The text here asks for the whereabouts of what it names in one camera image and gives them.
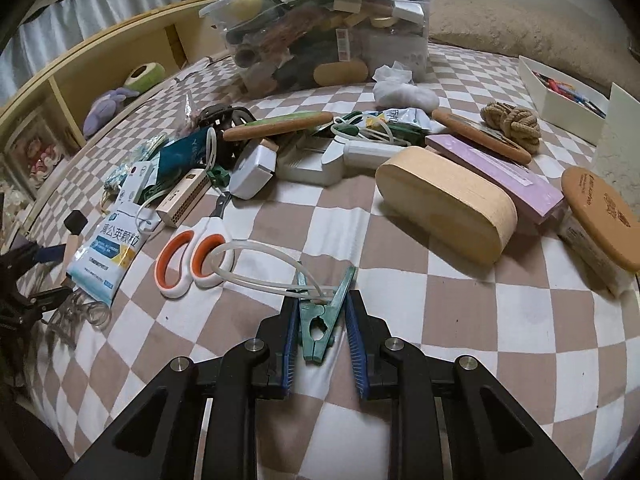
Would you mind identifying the green clothes peg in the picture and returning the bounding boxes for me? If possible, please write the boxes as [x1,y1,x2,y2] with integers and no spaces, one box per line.
[298,266,357,364]

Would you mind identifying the small white tray of pens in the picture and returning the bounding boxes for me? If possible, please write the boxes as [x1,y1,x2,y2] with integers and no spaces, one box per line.
[518,55,608,145]

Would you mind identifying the beige duvet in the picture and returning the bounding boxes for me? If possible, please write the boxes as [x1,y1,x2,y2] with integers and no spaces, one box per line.
[430,0,639,98]

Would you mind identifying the round cork lid jar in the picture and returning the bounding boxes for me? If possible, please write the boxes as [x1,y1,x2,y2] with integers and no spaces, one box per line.
[558,167,639,297]

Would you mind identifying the green avocado plush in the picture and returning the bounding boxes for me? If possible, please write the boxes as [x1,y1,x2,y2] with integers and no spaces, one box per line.
[124,62,166,93]

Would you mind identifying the blue white medicine packet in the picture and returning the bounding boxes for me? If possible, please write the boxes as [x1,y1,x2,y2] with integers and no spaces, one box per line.
[67,203,160,307]

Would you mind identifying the green topped cork coaster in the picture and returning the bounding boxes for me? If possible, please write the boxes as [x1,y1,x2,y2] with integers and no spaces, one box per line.
[222,112,334,142]

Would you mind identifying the oval wooden box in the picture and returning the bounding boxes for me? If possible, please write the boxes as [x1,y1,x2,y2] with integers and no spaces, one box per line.
[375,146,518,266]

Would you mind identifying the brown rope knot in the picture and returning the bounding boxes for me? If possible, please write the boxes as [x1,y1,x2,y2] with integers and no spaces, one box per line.
[480,102,541,155]

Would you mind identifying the grey curtain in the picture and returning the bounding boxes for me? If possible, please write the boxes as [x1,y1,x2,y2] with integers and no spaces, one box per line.
[1,0,183,102]

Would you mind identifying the white tube loop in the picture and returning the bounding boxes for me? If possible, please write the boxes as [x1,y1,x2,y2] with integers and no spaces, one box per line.
[204,240,336,302]

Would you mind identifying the clear plastic bin of clutter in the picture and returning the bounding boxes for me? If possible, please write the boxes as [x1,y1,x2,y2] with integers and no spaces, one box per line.
[200,0,430,98]

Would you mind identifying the large white storage box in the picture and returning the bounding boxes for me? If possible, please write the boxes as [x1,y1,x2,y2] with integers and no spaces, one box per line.
[592,84,640,205]

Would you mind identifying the purple plush toy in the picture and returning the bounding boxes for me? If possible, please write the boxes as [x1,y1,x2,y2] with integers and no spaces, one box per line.
[82,87,140,140]

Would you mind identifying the orange handled white scissors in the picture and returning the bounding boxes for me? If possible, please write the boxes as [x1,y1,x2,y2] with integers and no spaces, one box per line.
[154,192,232,299]

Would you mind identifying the white charger block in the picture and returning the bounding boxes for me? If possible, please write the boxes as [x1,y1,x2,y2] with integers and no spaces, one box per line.
[229,139,278,200]

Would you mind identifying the purple flat box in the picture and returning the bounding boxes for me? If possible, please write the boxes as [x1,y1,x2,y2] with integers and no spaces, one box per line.
[425,134,565,224]

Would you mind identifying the white crumpled cloth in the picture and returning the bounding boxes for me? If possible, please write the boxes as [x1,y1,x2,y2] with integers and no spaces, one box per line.
[372,62,439,114]

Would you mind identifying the wooden shelf headboard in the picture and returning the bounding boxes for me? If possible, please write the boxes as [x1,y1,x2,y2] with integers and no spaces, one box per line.
[0,0,227,201]

